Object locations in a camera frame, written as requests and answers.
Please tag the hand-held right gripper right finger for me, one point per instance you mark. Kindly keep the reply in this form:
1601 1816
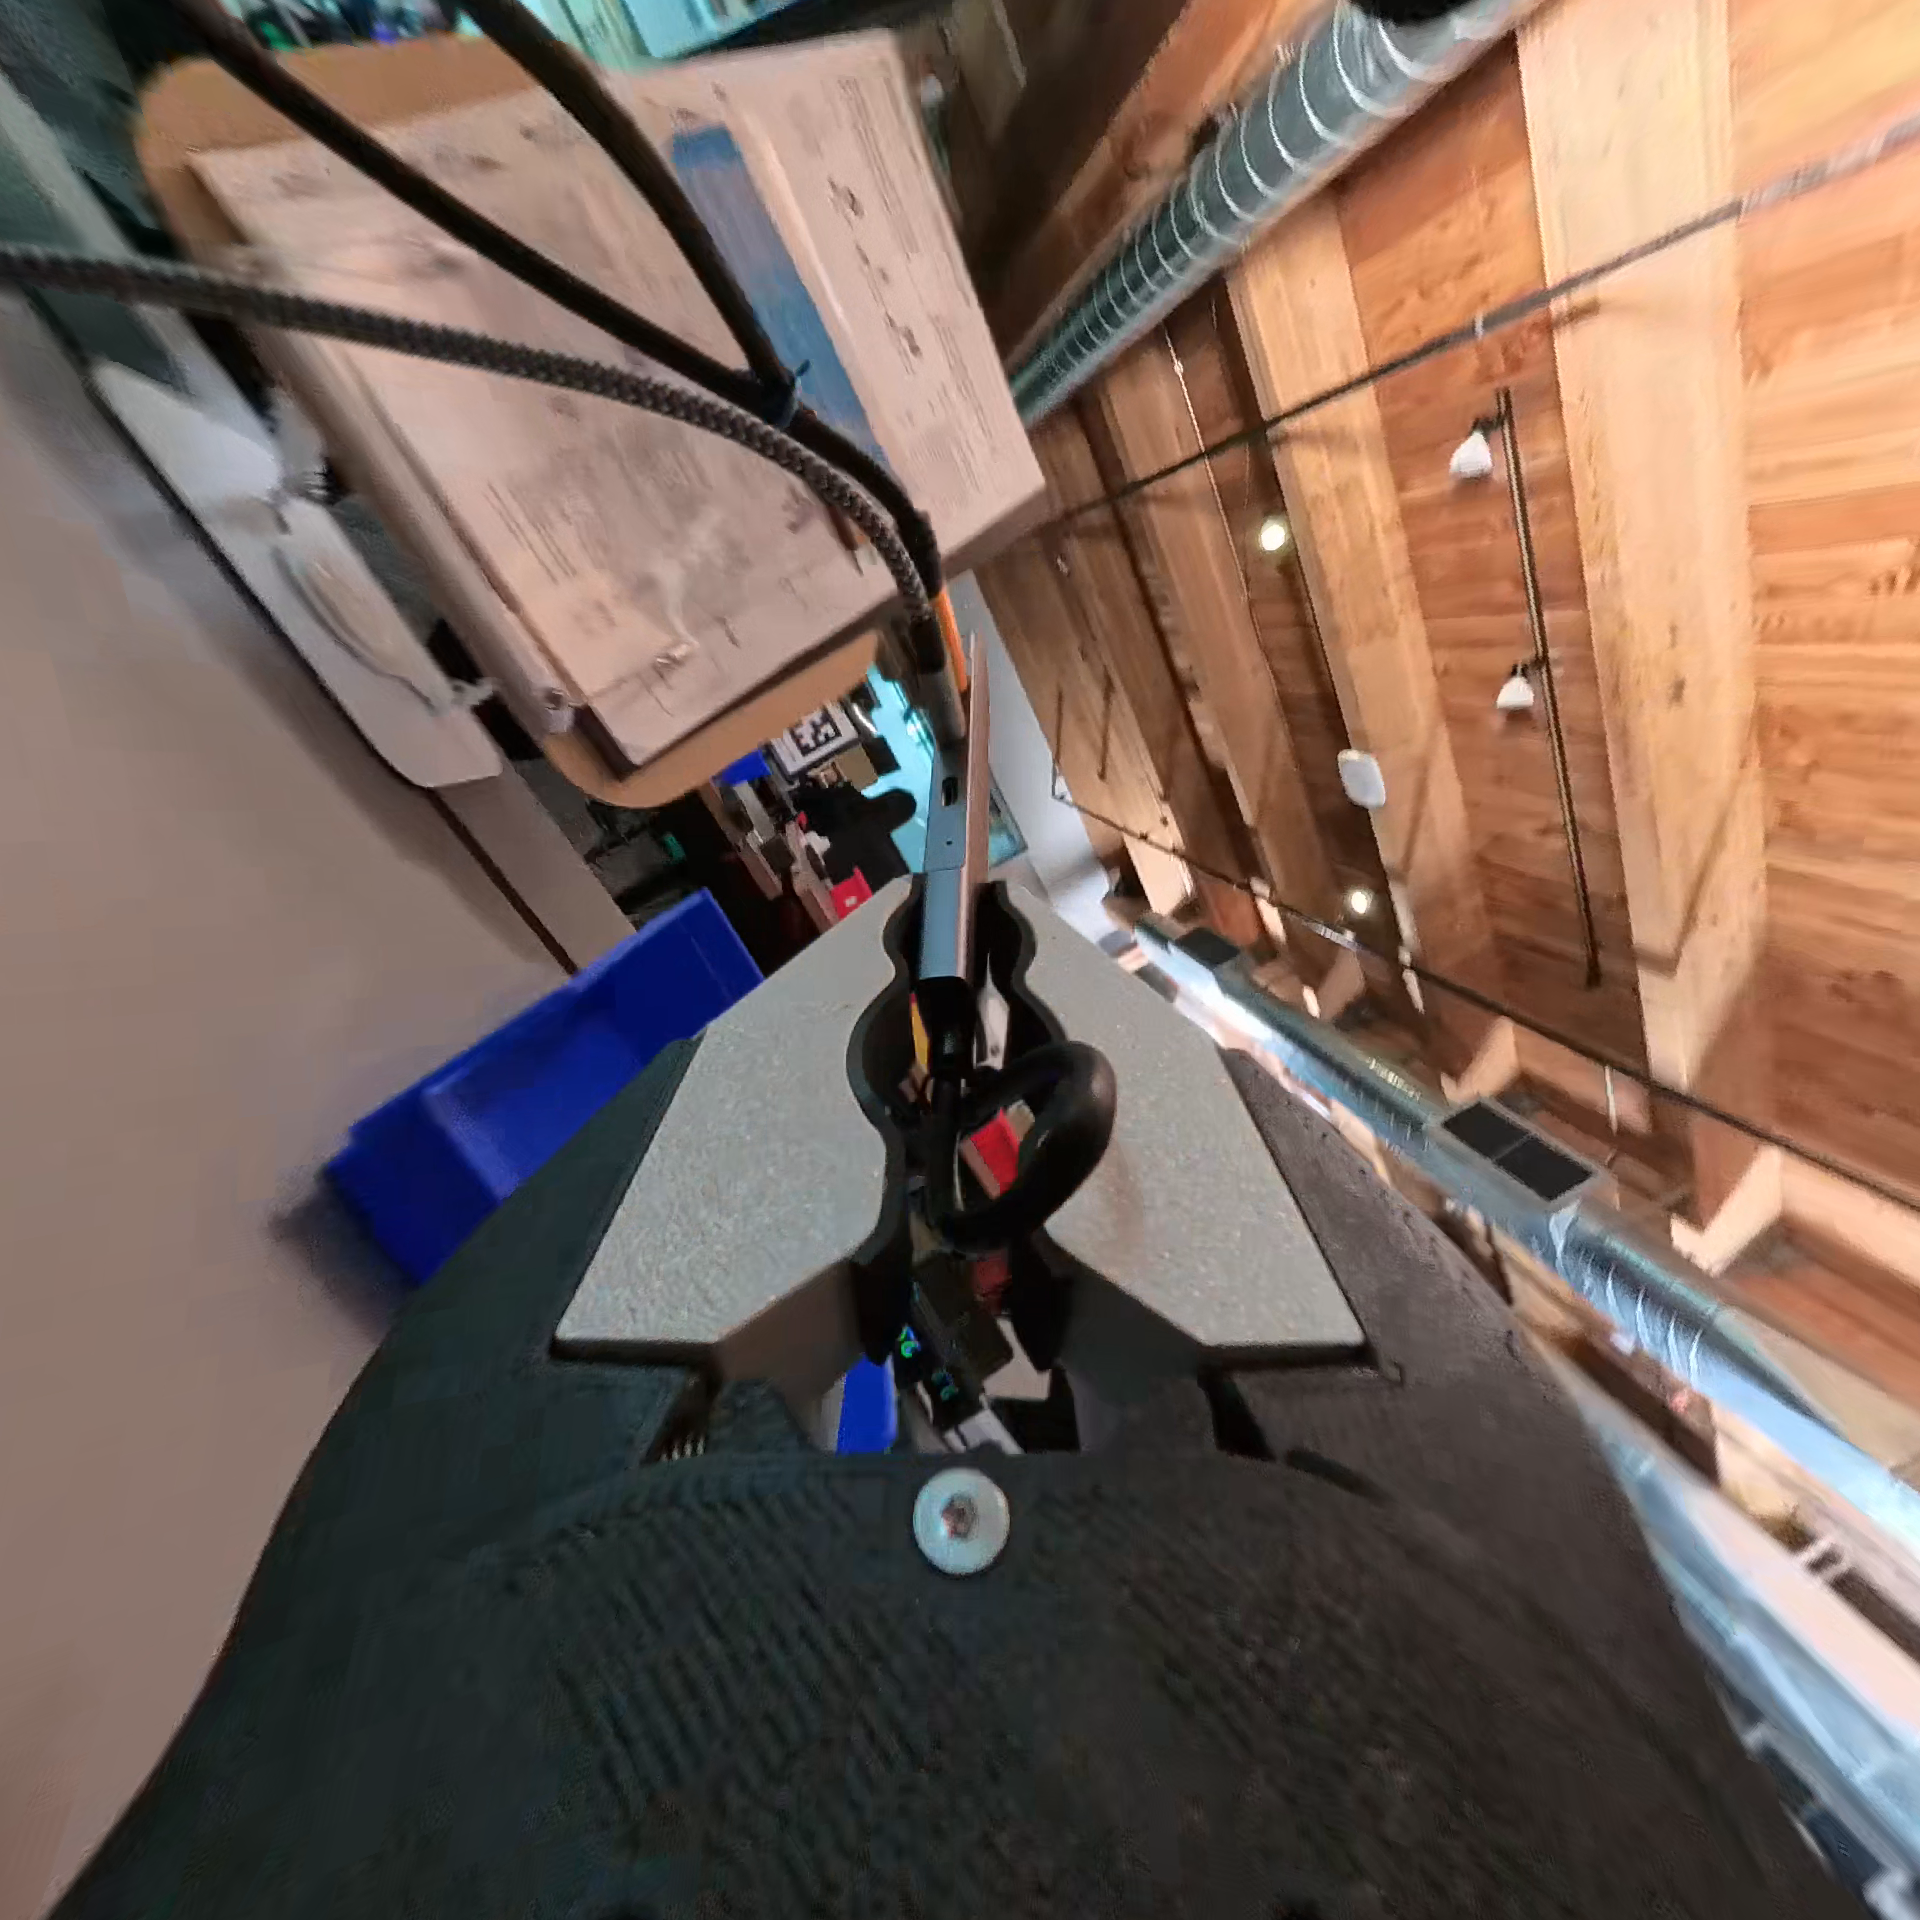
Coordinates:
1200 1215

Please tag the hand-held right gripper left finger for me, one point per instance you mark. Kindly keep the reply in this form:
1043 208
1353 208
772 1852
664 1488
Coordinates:
733 1200

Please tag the blue banner leaflet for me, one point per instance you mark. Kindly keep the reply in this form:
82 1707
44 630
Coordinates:
764 271

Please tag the blue plastic bin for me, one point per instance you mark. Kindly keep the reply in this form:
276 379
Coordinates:
495 1095

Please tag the wooden document stand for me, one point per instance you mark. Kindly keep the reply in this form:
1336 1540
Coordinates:
360 630

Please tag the black white tag sign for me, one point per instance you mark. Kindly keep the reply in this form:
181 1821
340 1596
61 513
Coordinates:
810 739

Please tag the grey USB hub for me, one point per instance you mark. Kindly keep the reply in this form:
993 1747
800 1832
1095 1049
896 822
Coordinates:
949 901

